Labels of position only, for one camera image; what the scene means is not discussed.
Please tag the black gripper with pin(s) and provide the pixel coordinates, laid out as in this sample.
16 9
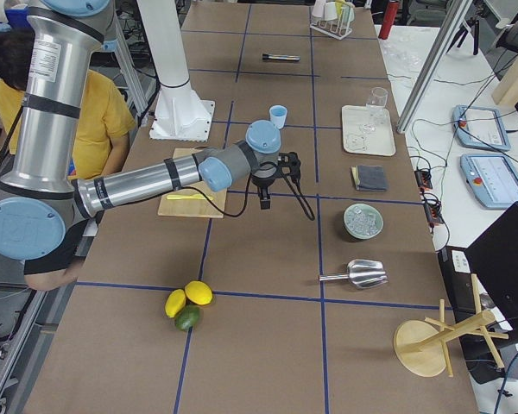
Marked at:
262 185

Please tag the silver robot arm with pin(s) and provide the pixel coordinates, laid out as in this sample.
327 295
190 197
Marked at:
31 233

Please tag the light blue plastic cup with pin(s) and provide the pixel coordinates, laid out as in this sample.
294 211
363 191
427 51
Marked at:
278 115

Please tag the yellow lemon upper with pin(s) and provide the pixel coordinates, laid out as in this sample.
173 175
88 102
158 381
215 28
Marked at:
198 292

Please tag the yellow lemon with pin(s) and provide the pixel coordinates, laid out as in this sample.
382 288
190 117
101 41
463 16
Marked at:
198 292
175 303

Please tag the yellow lemon left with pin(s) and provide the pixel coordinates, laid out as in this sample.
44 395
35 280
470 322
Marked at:
175 303

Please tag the pink cup on rack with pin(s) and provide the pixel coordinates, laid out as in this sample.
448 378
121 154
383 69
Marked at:
319 9

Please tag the cream cup on rack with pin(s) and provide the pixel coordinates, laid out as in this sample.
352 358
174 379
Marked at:
330 11

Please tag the wooden cup tree stand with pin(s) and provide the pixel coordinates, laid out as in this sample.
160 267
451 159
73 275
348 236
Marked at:
421 346

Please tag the yellow plastic knife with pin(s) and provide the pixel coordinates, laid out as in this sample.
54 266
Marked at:
195 196

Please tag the wooden cutting board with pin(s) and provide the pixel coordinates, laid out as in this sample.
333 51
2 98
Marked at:
194 208

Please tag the green bowl of ice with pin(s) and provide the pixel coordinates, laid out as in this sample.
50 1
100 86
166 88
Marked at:
363 221

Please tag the grey folded cloth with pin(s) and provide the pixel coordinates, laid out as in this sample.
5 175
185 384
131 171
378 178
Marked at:
369 178

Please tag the steel ice scoop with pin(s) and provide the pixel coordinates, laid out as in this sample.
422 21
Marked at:
362 274

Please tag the cream bear tray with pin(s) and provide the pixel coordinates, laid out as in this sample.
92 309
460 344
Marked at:
362 134

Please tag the green lime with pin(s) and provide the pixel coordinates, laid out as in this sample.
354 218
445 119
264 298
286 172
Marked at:
187 317

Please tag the steel muddler black tip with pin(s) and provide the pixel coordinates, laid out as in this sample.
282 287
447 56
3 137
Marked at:
280 57

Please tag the clear wine glass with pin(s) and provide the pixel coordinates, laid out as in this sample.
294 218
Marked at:
375 105

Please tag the person in yellow shirt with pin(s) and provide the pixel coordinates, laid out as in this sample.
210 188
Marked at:
67 122

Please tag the blue teach pendant far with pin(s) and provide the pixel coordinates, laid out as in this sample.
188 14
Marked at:
480 127

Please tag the blue teach pendant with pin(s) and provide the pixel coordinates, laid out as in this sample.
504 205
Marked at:
480 127
492 179

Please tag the blue teach pendant near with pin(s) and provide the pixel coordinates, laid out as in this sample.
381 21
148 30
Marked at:
492 179

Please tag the red bottle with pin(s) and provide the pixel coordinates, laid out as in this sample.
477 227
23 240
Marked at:
389 16

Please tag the black laptop monitor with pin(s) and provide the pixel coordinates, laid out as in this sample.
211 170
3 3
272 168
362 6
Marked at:
493 257

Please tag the white wire cup rack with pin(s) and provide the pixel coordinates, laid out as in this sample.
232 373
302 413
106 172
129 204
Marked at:
340 28

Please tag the aluminium frame post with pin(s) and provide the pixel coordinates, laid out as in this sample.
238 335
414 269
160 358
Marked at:
453 20

